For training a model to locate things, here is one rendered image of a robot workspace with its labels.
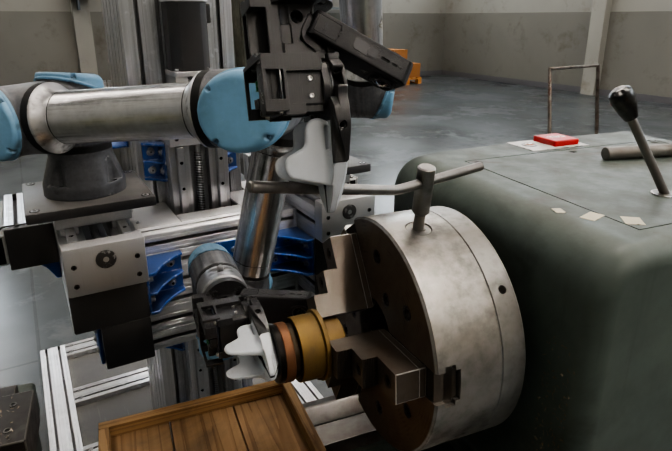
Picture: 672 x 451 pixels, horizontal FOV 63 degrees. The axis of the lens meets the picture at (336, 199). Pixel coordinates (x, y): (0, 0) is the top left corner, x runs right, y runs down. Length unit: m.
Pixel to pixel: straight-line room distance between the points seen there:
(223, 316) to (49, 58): 11.35
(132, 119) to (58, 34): 11.13
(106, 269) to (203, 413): 0.30
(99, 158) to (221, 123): 0.41
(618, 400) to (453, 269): 0.24
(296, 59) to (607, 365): 0.47
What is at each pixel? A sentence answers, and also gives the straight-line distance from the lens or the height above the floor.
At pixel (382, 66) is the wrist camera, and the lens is 0.55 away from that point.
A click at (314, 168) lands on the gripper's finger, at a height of 1.35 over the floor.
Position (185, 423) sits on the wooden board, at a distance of 0.95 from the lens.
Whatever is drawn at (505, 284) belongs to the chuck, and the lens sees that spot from 0.69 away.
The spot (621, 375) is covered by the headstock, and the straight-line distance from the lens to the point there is 0.73.
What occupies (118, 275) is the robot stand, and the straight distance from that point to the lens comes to 1.06.
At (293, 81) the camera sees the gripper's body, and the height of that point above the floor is 1.43.
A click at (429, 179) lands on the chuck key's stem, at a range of 0.66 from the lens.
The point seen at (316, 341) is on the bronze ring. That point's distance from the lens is 0.70.
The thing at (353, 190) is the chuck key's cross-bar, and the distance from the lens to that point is 0.59.
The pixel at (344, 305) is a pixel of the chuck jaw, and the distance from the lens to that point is 0.74.
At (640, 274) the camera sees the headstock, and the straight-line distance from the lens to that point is 0.67.
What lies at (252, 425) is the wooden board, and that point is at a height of 0.88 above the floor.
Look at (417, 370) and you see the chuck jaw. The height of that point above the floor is 1.11.
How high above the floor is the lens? 1.49
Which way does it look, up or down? 18 degrees down
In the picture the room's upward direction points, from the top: straight up
